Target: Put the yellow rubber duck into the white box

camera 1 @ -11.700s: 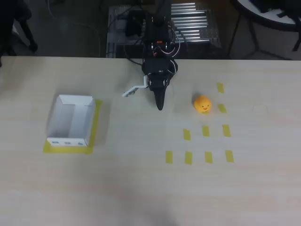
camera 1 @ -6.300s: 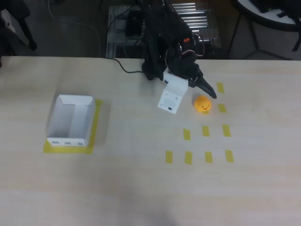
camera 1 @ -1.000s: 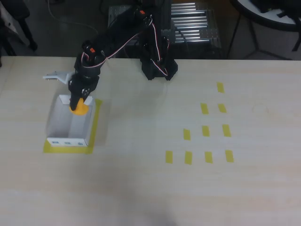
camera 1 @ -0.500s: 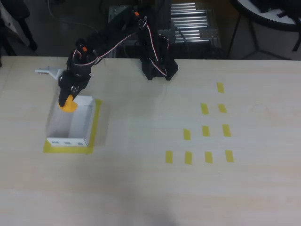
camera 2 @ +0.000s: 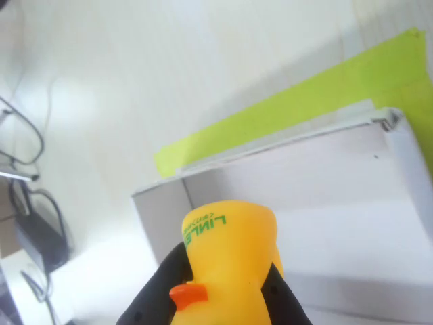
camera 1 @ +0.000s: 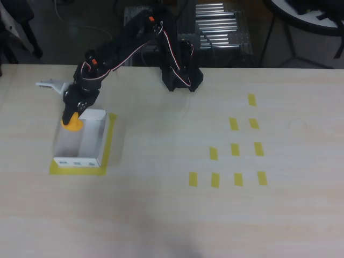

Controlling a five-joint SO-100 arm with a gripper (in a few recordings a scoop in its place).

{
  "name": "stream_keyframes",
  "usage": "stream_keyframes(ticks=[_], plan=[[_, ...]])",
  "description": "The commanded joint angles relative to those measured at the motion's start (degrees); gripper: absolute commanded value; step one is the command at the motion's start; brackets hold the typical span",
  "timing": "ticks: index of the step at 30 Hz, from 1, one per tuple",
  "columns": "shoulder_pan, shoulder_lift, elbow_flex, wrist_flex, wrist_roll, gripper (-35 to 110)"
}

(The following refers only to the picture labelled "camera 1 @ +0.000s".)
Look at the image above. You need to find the yellow plastic object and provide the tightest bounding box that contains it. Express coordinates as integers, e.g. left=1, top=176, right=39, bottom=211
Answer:
left=61, top=112, right=84, bottom=133

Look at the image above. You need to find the white cardboard box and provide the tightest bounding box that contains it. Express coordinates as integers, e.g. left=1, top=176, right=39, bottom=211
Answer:
left=53, top=108, right=109, bottom=169

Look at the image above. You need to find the person in dark clothes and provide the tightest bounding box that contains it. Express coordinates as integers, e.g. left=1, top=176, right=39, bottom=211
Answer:
left=0, top=0, right=44, bottom=65

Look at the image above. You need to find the round white black-rimmed table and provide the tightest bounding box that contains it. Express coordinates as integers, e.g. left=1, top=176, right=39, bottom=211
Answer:
left=259, top=0, right=344, bottom=68

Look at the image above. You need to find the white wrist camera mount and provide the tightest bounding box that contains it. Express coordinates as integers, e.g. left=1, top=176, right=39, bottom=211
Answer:
left=35, top=78, right=71, bottom=95

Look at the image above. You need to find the red white servo cable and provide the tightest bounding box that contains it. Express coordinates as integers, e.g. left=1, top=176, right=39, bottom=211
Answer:
left=80, top=23, right=164, bottom=81
left=153, top=21, right=195, bottom=87

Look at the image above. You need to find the white floor cable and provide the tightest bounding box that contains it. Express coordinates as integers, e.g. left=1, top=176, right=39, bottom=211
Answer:
left=53, top=0, right=115, bottom=41

